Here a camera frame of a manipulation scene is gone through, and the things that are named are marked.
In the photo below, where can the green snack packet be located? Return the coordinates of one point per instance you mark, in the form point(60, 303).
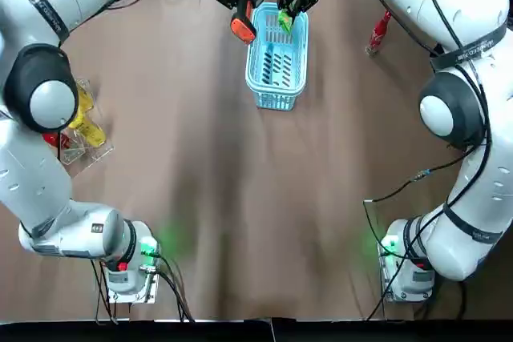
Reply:
point(286, 21)

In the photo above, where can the orange and black barcode scanner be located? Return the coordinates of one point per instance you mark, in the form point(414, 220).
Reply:
point(242, 29)

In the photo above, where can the red cola bottle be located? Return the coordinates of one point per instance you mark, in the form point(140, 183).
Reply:
point(378, 31)

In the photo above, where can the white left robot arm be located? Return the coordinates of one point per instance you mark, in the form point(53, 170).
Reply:
point(40, 182)

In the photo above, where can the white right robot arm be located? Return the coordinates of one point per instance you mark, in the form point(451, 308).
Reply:
point(453, 17)

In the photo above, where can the light blue plastic basket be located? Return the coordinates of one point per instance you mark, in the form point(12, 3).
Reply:
point(276, 101)

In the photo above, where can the yellow drink bottle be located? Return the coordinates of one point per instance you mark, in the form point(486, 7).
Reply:
point(87, 99)
point(90, 133)

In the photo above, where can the clear acrylic bottle shelf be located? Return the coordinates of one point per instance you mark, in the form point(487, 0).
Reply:
point(92, 154)

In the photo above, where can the red bottle on shelf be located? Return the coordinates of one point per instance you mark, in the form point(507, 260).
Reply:
point(56, 140)

